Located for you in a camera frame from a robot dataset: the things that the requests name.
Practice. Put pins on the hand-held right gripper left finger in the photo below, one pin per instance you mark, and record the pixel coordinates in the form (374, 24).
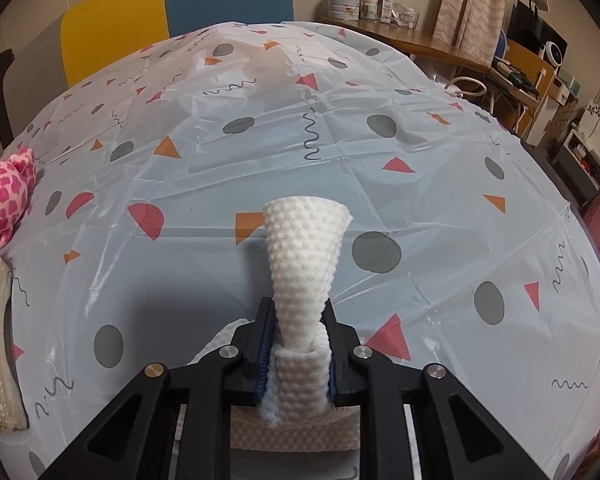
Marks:
(266, 355)

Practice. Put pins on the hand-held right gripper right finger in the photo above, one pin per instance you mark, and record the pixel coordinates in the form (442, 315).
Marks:
(331, 385)

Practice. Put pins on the white dotted towel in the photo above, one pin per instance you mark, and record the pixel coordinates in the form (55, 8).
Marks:
(305, 260)

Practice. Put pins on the beige waffle cloth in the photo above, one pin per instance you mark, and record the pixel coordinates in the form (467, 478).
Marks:
(290, 435)

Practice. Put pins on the pink spotted plush toy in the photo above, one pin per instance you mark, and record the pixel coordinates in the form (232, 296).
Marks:
(5, 195)

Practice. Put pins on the grey storage cabinet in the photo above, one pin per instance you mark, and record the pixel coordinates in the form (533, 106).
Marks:
(580, 165)

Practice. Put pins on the wooden desk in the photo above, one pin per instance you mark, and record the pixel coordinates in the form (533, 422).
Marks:
(430, 42)

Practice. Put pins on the white milk powder can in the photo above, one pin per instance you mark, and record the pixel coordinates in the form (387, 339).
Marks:
(344, 2)

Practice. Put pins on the clear plastic container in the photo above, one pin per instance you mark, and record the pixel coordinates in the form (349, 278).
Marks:
(407, 17)

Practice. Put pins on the small white box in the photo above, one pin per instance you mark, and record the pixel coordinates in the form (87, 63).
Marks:
(389, 10)

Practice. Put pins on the white round fan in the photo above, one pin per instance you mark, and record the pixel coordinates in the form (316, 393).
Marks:
(552, 54)

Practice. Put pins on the pink patterned curtain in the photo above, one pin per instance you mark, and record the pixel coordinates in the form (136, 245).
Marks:
(470, 5)

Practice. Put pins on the black monitor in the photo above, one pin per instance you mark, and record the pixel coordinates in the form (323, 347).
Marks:
(527, 30)

